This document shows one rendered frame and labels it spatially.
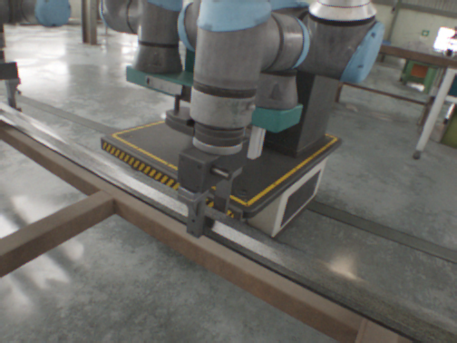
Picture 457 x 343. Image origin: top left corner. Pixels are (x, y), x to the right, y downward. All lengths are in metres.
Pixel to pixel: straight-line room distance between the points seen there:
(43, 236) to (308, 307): 0.62
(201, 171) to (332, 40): 0.45
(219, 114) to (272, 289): 0.42
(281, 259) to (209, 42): 0.32
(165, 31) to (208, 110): 0.73
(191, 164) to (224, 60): 0.14
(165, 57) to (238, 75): 0.74
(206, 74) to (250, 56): 0.06
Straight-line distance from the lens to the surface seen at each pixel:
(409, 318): 0.48
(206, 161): 0.40
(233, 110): 0.40
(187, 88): 1.00
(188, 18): 0.59
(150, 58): 1.11
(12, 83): 1.11
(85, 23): 6.94
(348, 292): 0.47
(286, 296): 0.68
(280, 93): 0.83
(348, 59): 0.73
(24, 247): 0.80
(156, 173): 1.00
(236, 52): 0.38
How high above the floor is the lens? 0.79
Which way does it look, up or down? 28 degrees down
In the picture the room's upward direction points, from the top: 9 degrees clockwise
